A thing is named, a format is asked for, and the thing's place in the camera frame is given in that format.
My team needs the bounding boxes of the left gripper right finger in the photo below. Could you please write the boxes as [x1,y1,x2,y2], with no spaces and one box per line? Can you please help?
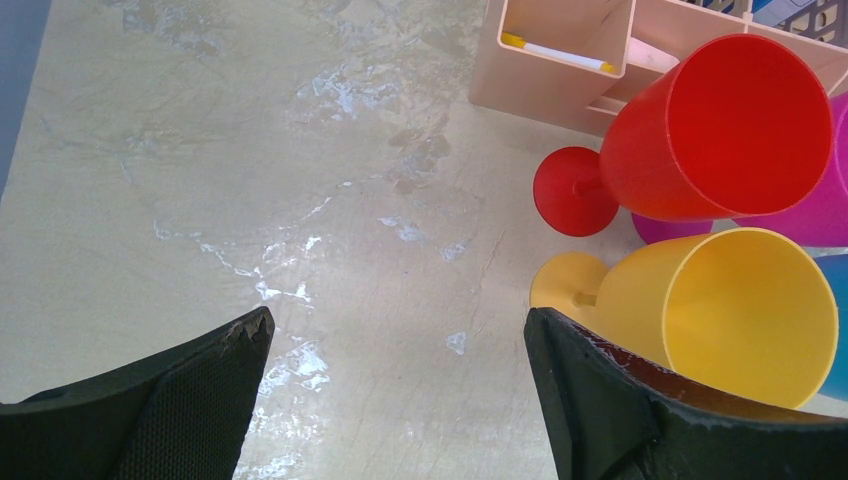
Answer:
[523,307,847,479]

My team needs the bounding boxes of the blue wine glass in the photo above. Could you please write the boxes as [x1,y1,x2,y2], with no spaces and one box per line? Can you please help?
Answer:
[815,254,847,401]

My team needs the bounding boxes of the blue folder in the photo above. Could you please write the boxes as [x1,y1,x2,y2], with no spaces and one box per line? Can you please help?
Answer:
[752,0,806,17]

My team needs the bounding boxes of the red wine glass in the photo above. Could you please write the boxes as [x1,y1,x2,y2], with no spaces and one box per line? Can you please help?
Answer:
[532,34,834,237]

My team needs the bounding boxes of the pink wine glass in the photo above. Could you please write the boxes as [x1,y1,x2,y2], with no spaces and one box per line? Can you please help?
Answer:
[615,87,847,247]

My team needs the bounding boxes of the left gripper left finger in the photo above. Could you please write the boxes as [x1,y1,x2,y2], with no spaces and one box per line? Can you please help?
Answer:
[1,307,275,479]

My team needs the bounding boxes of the pink eraser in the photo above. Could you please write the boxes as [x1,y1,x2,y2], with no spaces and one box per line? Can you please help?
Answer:
[626,37,680,73]

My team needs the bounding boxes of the yellow white pen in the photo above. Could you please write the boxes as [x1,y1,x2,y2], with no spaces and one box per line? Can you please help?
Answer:
[500,32,616,73]

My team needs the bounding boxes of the yellow wine glass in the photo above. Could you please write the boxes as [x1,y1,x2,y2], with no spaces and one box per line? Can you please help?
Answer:
[529,228,839,409]

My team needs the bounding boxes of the peach plastic desk organizer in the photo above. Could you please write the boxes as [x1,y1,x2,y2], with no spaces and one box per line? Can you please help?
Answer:
[468,1,847,136]

